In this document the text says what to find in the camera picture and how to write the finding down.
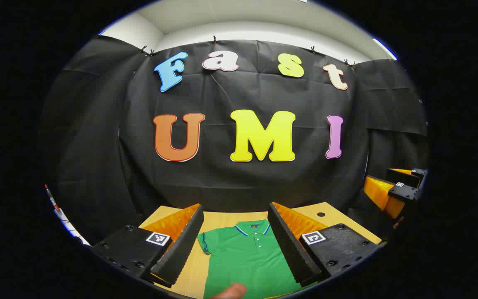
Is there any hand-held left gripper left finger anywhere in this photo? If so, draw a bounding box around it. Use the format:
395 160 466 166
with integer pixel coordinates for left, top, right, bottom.
91 203 205 288

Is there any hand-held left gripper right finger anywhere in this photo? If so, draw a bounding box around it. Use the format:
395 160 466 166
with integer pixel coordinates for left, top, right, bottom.
267 202 380 288

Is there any green polo T-shirt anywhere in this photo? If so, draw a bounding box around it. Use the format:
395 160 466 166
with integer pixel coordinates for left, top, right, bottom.
198 220 318 299

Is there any white side desk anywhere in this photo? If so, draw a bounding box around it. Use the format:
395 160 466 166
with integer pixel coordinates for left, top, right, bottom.
53 206 91 246

